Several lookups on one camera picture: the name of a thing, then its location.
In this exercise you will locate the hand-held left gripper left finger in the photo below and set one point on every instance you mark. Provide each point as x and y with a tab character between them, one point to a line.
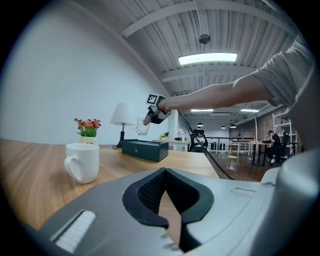
105	212

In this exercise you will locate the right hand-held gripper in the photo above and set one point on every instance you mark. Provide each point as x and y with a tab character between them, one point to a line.
155	100

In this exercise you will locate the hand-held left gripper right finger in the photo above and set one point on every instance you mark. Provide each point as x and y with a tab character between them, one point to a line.
237	207

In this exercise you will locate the clear glass cup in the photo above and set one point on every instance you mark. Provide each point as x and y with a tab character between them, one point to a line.
143	130

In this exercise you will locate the white ceramic mug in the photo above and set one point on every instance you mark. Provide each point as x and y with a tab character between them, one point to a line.
85	162

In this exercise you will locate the person's right forearm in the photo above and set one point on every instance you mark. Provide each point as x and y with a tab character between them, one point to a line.
212	96

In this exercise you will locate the small yellow flower plant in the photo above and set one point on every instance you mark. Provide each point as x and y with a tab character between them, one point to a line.
164	136

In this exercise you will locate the white desk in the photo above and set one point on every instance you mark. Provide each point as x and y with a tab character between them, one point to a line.
172	143

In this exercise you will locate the white shade table lamp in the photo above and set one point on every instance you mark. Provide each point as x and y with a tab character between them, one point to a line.
121	113

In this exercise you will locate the dark green box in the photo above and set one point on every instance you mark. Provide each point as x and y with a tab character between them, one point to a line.
142	151

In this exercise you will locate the ceiling light strip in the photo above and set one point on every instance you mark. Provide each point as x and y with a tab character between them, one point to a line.
202	110
249	110

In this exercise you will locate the wooden stool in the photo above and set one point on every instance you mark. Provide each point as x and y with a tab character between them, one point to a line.
232	157

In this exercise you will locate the potted red flowers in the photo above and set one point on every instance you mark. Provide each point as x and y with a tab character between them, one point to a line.
88	128

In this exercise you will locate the wooden table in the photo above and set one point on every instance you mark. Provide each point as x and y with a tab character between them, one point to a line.
250	143

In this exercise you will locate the rectangular ceiling light panel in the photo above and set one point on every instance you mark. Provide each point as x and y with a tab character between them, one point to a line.
207	58

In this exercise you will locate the round ceiling fixture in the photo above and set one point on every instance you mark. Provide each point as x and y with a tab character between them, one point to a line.
204	39

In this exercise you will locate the white shelf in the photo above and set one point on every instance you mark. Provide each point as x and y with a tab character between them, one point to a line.
281	120

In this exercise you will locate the person's grey shirt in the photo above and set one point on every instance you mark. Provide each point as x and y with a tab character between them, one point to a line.
287	75

